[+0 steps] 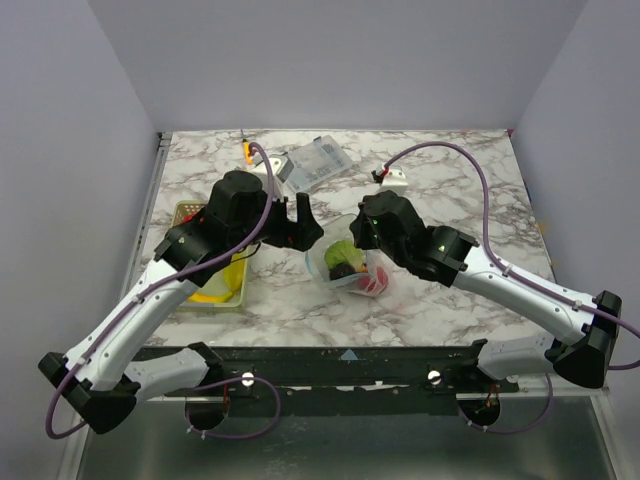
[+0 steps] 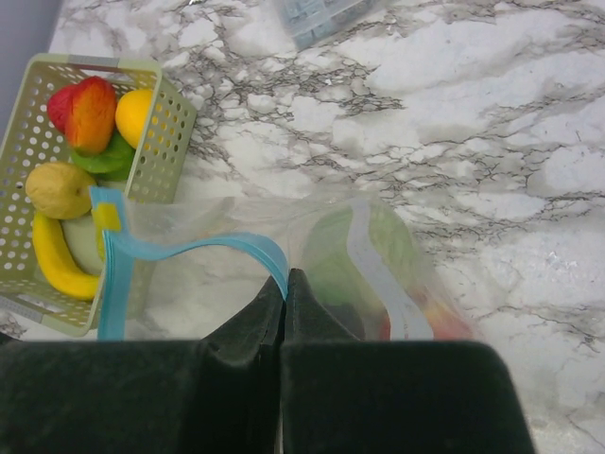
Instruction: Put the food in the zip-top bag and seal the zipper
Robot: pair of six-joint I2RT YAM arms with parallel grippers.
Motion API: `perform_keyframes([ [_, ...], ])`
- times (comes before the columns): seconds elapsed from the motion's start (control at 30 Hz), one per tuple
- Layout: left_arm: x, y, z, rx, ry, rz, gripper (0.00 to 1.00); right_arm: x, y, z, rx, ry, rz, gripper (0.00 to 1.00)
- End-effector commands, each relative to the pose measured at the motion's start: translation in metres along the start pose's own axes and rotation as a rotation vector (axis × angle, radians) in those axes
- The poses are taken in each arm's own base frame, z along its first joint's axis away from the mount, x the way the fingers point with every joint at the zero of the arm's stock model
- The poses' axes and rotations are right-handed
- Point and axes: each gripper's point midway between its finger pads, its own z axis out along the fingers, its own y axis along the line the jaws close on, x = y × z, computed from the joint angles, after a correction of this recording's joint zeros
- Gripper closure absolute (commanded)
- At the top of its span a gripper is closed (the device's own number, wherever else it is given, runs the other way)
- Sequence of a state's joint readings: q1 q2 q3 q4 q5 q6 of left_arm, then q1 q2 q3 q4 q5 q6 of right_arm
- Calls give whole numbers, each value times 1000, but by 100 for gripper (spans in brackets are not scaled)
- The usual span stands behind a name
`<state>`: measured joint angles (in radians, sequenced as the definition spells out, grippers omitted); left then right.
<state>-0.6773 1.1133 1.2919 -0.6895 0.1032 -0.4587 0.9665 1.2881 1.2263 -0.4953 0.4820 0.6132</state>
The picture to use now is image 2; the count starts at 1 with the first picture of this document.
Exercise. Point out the green toy pepper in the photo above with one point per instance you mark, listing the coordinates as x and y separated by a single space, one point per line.
113 164

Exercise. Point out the clear plastic compartment box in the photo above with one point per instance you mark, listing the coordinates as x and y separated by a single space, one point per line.
309 22

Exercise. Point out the green toy cabbage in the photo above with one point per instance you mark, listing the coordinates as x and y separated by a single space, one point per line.
361 255

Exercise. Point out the red toy apple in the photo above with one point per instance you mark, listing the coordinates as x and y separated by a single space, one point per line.
422 316

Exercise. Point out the orange toy fruit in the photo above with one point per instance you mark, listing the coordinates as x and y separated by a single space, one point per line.
131 115

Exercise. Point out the yellow toy banana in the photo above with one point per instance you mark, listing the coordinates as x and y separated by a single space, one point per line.
56 262

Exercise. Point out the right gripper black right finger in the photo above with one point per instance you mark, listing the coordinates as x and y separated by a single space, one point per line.
342 395

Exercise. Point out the yellow toy pear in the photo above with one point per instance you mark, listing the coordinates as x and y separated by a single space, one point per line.
60 190

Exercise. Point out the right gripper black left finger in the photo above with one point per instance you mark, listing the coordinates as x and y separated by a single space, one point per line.
219 394

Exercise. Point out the green perforated plastic basket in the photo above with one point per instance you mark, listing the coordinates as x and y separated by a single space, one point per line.
32 140

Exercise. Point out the clear zip top bag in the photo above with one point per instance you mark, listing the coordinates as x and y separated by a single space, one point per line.
179 271

